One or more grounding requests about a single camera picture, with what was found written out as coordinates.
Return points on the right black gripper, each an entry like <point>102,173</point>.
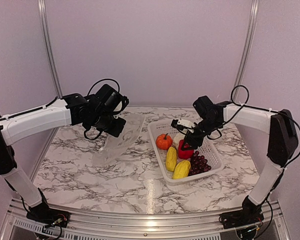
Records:
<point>192,140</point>

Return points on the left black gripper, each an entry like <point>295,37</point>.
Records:
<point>116,131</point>

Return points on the red bell pepper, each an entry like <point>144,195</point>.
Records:
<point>184,154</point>

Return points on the clear dotted zip bag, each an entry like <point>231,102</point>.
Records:
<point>114,147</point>

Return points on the white plastic basket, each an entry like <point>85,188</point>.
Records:
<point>159,127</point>

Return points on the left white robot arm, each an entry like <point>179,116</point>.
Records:
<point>98,110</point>

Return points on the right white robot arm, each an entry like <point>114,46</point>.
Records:
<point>282,130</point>

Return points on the white cauliflower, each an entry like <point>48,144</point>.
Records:
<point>176,140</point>

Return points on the yellow corn left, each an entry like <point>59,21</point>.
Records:
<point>171,159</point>

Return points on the yellow corn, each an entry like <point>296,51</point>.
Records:
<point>171,159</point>
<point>181,170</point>

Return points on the purple grape bunch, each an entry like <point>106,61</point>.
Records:
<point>198,164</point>

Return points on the orange mini pumpkin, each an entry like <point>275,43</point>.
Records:
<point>164,141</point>

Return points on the yellow corn right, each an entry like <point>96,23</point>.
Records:
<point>181,170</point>

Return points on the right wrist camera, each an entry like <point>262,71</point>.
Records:
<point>183,125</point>

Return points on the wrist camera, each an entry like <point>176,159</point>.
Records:
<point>183,125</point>
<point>124,101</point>

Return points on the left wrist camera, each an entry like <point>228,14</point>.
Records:
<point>124,101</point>

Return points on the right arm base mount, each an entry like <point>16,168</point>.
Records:
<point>249,214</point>

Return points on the front aluminium rail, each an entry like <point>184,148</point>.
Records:
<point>98,225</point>

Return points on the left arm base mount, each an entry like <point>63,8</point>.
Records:
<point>44,214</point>

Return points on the left aluminium frame post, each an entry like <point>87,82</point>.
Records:
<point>42,9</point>

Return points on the aluminium frame post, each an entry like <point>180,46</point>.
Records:
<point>42,9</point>
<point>251,28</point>

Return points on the right aluminium frame post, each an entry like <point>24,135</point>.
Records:
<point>251,28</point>

